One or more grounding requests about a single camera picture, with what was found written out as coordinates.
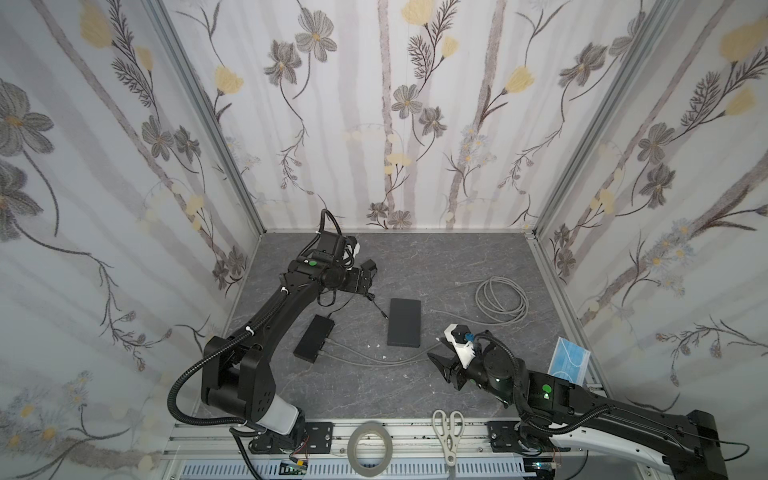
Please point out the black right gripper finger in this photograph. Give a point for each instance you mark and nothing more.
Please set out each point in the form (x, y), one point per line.
(447, 367)
(449, 341)

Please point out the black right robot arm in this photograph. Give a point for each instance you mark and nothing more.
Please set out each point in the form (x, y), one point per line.
(555, 414)

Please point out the blue face mask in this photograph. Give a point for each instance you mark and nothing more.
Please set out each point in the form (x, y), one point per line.
(569, 362)

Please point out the white handled scissors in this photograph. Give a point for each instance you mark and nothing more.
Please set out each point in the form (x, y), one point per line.
(448, 429)

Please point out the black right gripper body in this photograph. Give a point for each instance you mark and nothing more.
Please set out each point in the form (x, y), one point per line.
(453, 365)

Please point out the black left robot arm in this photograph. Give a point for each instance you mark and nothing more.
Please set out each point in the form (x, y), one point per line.
(236, 374)

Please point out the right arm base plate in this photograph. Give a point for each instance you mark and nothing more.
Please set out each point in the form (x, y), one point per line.
(505, 438)

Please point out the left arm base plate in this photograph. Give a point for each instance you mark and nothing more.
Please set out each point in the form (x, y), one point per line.
(314, 438)

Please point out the clear tape roll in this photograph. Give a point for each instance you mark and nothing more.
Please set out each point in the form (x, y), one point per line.
(370, 449)

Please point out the black power adapter with cable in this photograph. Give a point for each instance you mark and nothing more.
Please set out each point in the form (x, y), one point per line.
(341, 307)

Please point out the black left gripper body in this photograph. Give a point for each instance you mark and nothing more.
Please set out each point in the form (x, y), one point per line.
(362, 279)

